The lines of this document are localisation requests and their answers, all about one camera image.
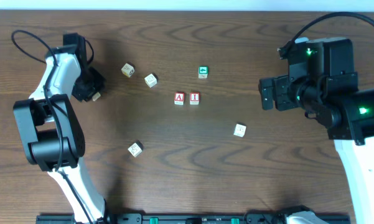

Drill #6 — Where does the blue number 2 block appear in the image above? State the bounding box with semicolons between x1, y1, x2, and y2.
91;92;101;101

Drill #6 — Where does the red letter A block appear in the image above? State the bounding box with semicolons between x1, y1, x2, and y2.
174;92;185;105

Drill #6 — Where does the red letter I block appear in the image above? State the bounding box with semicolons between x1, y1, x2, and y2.
190;92;200;105

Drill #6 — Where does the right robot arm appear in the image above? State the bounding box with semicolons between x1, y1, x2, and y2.
258;72;374;223

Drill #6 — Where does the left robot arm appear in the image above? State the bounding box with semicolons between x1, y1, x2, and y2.
13;49;108;223

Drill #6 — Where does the yellow W block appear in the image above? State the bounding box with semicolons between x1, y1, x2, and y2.
121;63;135;78

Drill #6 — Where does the yellow C block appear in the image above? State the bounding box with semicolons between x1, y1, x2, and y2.
144;73;158;88

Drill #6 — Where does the plain white wooden block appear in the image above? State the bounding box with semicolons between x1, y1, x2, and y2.
233;124;246;138

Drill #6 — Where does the dark red sided block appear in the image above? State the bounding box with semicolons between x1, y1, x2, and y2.
128;141;144;157

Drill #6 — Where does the green number 4 block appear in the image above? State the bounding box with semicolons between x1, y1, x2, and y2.
198;66;209;79

